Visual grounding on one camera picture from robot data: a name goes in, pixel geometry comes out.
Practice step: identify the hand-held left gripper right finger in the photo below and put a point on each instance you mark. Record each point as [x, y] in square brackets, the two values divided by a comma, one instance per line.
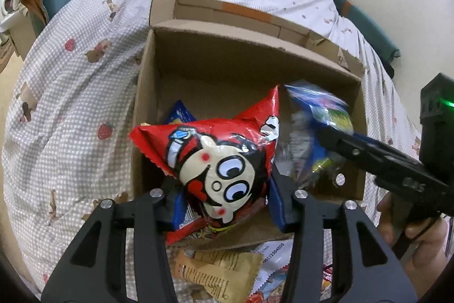
[280, 203]

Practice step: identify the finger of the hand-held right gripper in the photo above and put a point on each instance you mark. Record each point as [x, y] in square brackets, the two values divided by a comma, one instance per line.
[361, 150]

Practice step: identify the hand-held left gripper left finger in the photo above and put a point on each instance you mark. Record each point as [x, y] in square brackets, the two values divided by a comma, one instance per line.
[173, 207]

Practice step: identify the red cartoon snack bag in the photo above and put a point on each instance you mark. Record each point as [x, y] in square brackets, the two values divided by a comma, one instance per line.
[220, 164]

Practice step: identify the blue and white packet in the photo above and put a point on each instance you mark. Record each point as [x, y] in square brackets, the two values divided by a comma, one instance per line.
[312, 107]

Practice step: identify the tan snack packet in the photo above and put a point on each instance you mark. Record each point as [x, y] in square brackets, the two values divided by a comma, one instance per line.
[212, 271]

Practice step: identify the white and red cartoon packet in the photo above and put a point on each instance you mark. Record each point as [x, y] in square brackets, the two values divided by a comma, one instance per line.
[273, 290]

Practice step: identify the blue bear snack packet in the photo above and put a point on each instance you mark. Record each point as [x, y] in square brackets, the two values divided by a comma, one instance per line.
[179, 115]

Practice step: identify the brown cardboard box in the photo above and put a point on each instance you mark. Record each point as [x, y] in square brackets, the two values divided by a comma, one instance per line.
[212, 90]

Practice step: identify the person's right hand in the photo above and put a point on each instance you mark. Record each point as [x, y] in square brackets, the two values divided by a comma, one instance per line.
[388, 217]

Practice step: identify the dark cloth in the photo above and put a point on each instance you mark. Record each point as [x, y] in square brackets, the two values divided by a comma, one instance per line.
[390, 68]

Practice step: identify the teal pillow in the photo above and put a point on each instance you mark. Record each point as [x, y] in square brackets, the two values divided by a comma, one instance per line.
[369, 29]

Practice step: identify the printed checked bedsheet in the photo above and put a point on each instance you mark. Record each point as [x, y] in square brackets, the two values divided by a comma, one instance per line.
[71, 111]

